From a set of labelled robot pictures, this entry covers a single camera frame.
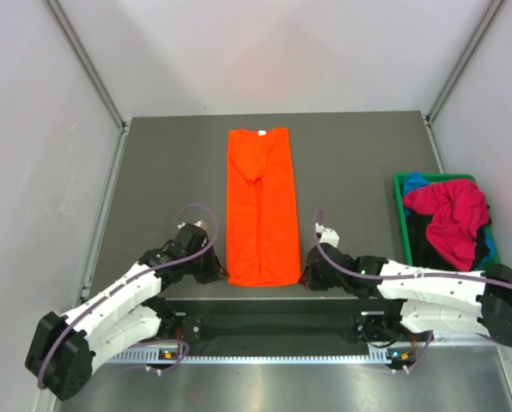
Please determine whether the orange t shirt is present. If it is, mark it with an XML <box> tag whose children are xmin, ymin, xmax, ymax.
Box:
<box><xmin>225</xmin><ymin>127</ymin><xmax>302</xmax><ymax>287</ymax></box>

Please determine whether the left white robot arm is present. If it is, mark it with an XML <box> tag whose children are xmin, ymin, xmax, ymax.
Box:
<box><xmin>25</xmin><ymin>221</ymin><xmax>227</xmax><ymax>401</ymax></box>

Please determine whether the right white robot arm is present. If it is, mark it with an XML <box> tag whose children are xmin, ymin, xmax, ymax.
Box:
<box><xmin>300</xmin><ymin>243</ymin><xmax>512</xmax><ymax>348</ymax></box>

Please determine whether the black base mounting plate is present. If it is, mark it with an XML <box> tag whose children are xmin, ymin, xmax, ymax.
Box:
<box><xmin>157</xmin><ymin>313</ymin><xmax>404</xmax><ymax>342</ymax></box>

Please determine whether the black t shirt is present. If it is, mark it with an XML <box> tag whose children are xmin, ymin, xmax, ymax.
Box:
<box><xmin>405</xmin><ymin>210</ymin><xmax>497</xmax><ymax>271</ymax></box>

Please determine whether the green plastic bin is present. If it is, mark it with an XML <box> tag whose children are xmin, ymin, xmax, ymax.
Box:
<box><xmin>393</xmin><ymin>173</ymin><xmax>501</xmax><ymax>270</ymax></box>

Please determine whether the blue t shirt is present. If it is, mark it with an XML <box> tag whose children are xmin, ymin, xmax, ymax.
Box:
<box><xmin>401</xmin><ymin>173</ymin><xmax>430</xmax><ymax>197</ymax></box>

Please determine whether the magenta t shirt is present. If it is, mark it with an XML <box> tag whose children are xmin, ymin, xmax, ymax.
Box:
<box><xmin>402</xmin><ymin>179</ymin><xmax>491</xmax><ymax>271</ymax></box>

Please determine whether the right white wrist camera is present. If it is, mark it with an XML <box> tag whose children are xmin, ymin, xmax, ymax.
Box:
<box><xmin>315</xmin><ymin>224</ymin><xmax>340</xmax><ymax>248</ymax></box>

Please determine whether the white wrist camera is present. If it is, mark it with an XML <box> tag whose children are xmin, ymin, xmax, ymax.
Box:
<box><xmin>177</xmin><ymin>220</ymin><xmax>208</xmax><ymax>231</ymax></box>
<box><xmin>315</xmin><ymin>224</ymin><xmax>340</xmax><ymax>248</ymax></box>

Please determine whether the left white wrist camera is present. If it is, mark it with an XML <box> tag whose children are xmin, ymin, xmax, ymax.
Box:
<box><xmin>177</xmin><ymin>220</ymin><xmax>208</xmax><ymax>231</ymax></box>

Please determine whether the grey slotted cable duct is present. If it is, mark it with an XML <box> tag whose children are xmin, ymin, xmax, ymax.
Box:
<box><xmin>109</xmin><ymin>345</ymin><xmax>416</xmax><ymax>365</ymax></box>

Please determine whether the left aluminium frame post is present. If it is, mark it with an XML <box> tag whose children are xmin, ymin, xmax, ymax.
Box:
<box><xmin>42</xmin><ymin>0</ymin><xmax>127</xmax><ymax>130</ymax></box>

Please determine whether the aluminium frame post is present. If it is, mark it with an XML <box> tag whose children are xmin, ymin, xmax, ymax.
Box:
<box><xmin>42</xmin><ymin>0</ymin><xmax>127</xmax><ymax>130</ymax></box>
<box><xmin>424</xmin><ymin>0</ymin><xmax>506</xmax><ymax>128</ymax></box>

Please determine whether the right aluminium frame post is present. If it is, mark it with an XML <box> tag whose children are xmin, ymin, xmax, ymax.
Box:
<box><xmin>424</xmin><ymin>0</ymin><xmax>506</xmax><ymax>128</ymax></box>

